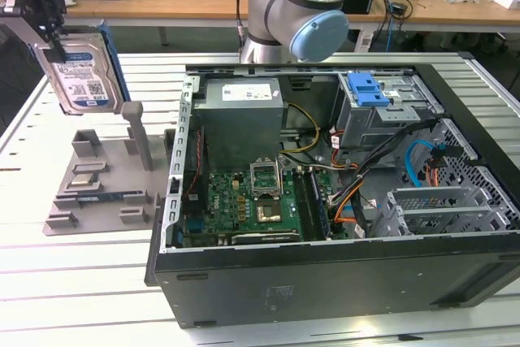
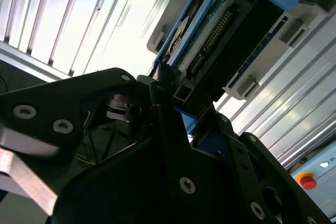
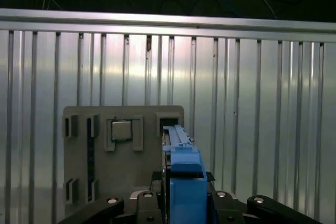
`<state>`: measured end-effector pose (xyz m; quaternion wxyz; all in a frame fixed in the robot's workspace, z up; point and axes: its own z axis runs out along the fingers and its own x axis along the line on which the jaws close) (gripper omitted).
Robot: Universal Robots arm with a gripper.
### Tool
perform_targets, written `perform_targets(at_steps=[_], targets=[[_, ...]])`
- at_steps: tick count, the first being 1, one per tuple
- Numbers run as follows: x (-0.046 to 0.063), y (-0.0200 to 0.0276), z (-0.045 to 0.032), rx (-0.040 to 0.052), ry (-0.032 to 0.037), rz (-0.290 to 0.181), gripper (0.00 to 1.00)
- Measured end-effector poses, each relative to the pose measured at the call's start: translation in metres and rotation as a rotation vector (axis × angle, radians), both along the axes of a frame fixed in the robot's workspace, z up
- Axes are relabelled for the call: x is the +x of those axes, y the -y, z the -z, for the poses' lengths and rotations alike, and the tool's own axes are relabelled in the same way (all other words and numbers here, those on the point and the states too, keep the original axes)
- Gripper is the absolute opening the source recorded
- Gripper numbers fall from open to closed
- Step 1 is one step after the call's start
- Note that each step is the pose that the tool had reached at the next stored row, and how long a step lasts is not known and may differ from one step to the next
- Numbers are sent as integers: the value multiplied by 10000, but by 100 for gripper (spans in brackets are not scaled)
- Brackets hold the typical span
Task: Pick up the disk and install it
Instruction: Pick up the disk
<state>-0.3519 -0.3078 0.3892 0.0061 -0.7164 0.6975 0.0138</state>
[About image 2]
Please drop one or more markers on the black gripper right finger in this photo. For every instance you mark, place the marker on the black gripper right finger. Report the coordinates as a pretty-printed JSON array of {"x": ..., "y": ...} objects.
[{"x": 262, "y": 176}]

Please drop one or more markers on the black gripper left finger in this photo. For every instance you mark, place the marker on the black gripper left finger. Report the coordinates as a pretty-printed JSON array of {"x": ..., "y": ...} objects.
[{"x": 52, "y": 98}]

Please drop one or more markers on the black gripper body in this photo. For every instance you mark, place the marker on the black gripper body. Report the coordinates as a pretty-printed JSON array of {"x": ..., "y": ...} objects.
[{"x": 118, "y": 195}]

